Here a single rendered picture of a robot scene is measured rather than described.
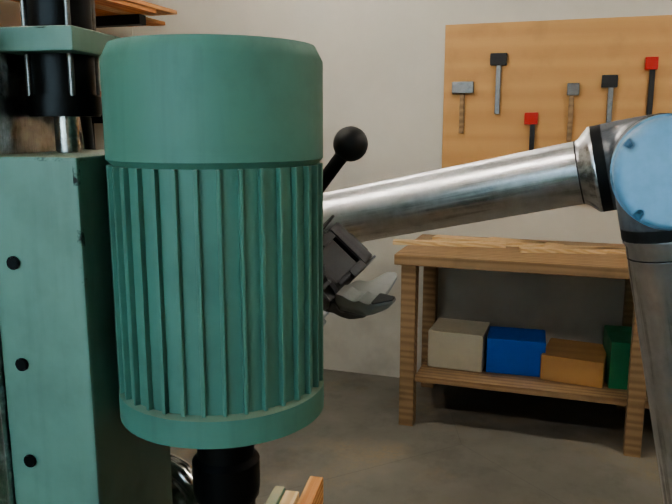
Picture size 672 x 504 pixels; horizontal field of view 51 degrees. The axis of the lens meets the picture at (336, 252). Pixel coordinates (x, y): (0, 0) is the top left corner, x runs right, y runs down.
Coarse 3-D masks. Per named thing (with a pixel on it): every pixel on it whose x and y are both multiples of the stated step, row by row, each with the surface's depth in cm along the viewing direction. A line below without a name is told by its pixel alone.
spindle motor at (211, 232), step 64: (128, 64) 49; (192, 64) 48; (256, 64) 49; (320, 64) 55; (128, 128) 50; (192, 128) 49; (256, 128) 50; (320, 128) 56; (128, 192) 52; (192, 192) 50; (256, 192) 51; (320, 192) 57; (128, 256) 53; (192, 256) 51; (256, 256) 52; (320, 256) 58; (128, 320) 55; (192, 320) 52; (256, 320) 53; (320, 320) 59; (128, 384) 56; (192, 384) 53; (256, 384) 53; (320, 384) 60; (192, 448) 53
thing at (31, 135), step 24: (0, 72) 56; (24, 72) 59; (0, 96) 56; (24, 96) 59; (0, 120) 56; (24, 120) 59; (48, 120) 62; (0, 144) 56; (24, 144) 59; (48, 144) 62; (0, 336) 57; (0, 360) 57; (0, 384) 57; (0, 408) 57; (0, 432) 58; (0, 456) 58; (0, 480) 58
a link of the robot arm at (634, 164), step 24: (648, 120) 76; (624, 144) 74; (648, 144) 73; (624, 168) 74; (648, 168) 73; (624, 192) 74; (648, 192) 73; (624, 216) 78; (648, 216) 73; (624, 240) 79; (648, 240) 76; (648, 264) 77; (648, 288) 77; (648, 312) 78; (648, 336) 79; (648, 360) 80; (648, 384) 82
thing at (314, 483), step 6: (312, 480) 100; (318, 480) 100; (306, 486) 98; (312, 486) 98; (318, 486) 98; (306, 492) 97; (312, 492) 97; (318, 492) 98; (300, 498) 95; (306, 498) 95; (312, 498) 95; (318, 498) 98
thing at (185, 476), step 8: (176, 456) 78; (176, 464) 77; (184, 464) 78; (176, 472) 77; (184, 472) 77; (176, 480) 77; (184, 480) 77; (192, 480) 77; (176, 488) 77; (184, 488) 77; (192, 488) 77; (176, 496) 78; (184, 496) 77; (192, 496) 77
